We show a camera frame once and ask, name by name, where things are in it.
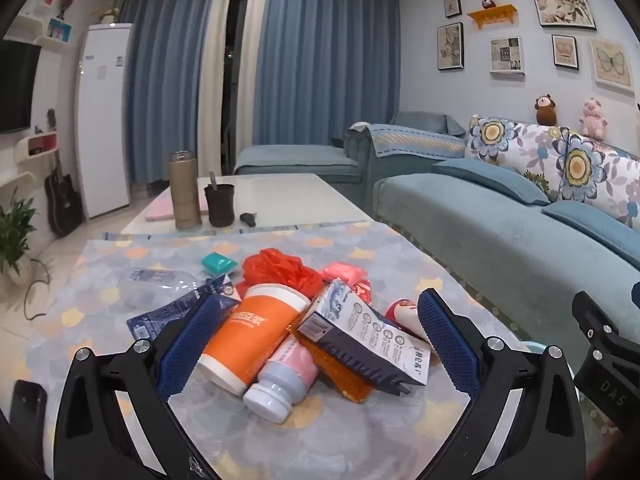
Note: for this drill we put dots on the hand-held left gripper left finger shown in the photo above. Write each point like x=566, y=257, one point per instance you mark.
x=186, y=345

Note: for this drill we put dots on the blue sofa armrest cover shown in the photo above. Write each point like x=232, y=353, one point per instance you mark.
x=410, y=140

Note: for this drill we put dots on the small black framed picture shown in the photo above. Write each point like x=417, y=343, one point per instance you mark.
x=452, y=6

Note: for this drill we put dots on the large flower picture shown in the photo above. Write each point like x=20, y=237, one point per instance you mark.
x=561, y=2

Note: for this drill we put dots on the clear plastic bottle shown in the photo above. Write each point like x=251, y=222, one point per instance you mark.
x=160, y=285

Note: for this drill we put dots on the brown plush monkey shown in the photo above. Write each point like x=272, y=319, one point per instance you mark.
x=546, y=110

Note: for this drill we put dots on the blue cushion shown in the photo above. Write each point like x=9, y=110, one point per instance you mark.
x=595, y=225
x=490, y=180

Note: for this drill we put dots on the dark brown cup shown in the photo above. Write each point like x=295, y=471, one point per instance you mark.
x=220, y=207

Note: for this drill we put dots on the black phone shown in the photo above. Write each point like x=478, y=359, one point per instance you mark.
x=27, y=410

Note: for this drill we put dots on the white pill bottle pink label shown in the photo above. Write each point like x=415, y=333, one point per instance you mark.
x=280, y=385

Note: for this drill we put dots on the white refrigerator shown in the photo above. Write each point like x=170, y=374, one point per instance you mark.
x=102, y=125

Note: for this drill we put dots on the blue curtain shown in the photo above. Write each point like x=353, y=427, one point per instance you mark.
x=325, y=60
x=165, y=85

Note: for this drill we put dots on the black framed flower picture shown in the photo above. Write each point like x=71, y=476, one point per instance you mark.
x=450, y=46

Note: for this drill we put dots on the butterfly picture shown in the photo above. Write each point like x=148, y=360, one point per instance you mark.
x=612, y=64

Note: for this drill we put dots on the orange wall shelf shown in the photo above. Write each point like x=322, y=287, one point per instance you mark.
x=492, y=14

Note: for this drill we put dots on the pink notebook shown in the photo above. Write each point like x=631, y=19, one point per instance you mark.
x=162, y=210

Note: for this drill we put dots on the black car key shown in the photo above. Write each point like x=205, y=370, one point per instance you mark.
x=248, y=219

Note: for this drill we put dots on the blue foil wrapper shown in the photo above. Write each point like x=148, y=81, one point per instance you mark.
x=150, y=322

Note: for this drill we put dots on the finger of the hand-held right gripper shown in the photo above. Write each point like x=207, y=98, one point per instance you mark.
x=602, y=360

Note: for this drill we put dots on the black guitar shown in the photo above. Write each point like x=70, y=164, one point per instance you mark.
x=64, y=205

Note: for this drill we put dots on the white coffee table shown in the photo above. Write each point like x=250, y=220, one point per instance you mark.
x=290, y=200

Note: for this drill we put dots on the crown picture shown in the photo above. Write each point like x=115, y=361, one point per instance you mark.
x=565, y=52

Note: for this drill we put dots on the teal packet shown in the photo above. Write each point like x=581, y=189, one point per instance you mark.
x=218, y=263

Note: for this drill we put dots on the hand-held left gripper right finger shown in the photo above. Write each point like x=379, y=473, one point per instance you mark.
x=445, y=340

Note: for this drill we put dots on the beige thermos flask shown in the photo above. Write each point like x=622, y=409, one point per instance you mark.
x=186, y=195

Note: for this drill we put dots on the white collage picture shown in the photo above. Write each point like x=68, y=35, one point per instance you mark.
x=507, y=56

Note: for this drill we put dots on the white curtain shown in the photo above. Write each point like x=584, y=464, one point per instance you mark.
x=215, y=70
x=250, y=60

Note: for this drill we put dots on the black television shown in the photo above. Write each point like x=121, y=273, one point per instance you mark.
x=17, y=85

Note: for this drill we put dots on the pink plastic bag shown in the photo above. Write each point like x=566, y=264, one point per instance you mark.
x=345, y=274

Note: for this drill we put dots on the orange translucent wrapper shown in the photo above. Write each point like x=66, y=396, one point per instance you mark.
x=340, y=380

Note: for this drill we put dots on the orange paper cup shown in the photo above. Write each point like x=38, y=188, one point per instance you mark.
x=250, y=330

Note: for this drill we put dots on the dark blue and white carton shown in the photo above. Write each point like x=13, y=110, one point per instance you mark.
x=360, y=340

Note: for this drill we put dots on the small red and white bottle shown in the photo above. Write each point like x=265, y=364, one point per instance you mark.
x=405, y=312

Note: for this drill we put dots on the pink plush pig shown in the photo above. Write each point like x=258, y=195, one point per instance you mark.
x=594, y=120

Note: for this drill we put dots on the blue sofa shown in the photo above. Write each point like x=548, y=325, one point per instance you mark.
x=475, y=240

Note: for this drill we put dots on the floral cushion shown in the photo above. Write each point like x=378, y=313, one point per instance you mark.
x=505, y=140
x=595, y=170

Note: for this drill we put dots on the orange plastic bag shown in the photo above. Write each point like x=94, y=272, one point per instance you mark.
x=280, y=270

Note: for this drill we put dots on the green potted plant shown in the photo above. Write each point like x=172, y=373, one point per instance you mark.
x=15, y=235

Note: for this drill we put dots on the white and red wall shelf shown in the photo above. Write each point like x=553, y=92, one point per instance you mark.
x=35, y=145

